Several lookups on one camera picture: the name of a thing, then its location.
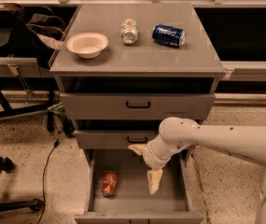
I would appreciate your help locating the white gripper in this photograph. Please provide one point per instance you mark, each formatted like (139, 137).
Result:
(148, 157)

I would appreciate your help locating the red coke can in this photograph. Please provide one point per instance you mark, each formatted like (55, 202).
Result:
(109, 183)

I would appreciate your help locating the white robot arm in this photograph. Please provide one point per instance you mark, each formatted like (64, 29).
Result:
(176, 134)

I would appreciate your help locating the grey bottom drawer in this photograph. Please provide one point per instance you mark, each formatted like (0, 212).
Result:
(131, 203)

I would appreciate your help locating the grey drawer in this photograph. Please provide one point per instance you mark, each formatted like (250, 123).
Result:
(138, 106)
(112, 139)
(131, 203)

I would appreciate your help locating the grey middle drawer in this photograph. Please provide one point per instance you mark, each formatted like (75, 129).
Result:
(112, 139)

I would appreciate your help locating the grey top drawer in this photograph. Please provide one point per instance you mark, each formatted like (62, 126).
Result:
(138, 106)

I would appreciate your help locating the grey drawer cabinet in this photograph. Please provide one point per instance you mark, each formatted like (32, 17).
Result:
(145, 66)

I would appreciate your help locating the blue pepsi can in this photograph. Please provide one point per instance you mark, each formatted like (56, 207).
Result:
(169, 35)

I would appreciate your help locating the silver white soda can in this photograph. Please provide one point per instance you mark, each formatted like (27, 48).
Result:
(129, 31)

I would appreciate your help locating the green object on floor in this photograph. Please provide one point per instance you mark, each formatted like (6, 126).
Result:
(67, 124)

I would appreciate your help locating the white bowl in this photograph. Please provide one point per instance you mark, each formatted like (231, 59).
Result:
(87, 45)

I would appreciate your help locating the dark jacket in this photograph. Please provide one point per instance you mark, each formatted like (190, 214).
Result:
(49, 30)

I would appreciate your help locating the black backpack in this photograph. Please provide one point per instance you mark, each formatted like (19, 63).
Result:
(2, 19)

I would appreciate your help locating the black table frame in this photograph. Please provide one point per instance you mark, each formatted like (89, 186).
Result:
(9, 111)

